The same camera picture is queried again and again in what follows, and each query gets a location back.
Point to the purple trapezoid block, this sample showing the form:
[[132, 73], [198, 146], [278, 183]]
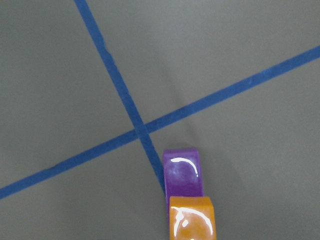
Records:
[[182, 173]]

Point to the orange trapezoid block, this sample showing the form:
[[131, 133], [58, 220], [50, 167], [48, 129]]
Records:
[[191, 218]]

